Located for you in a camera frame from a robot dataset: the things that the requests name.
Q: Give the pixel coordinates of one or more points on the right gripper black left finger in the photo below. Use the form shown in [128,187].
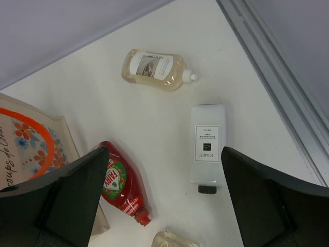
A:
[55,209]

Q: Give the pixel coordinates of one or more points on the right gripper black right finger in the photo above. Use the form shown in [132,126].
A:
[273,208]

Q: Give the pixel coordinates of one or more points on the red Fairy dish soap bottle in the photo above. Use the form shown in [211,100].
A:
[123,186]

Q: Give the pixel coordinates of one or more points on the white Bonaits lotion tube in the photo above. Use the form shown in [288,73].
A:
[208,134]

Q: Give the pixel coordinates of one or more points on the clear Malory soap bottle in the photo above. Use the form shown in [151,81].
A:
[166,238]
[167,72]

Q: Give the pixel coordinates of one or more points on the canvas bag with orange handles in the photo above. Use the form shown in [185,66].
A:
[34,144]

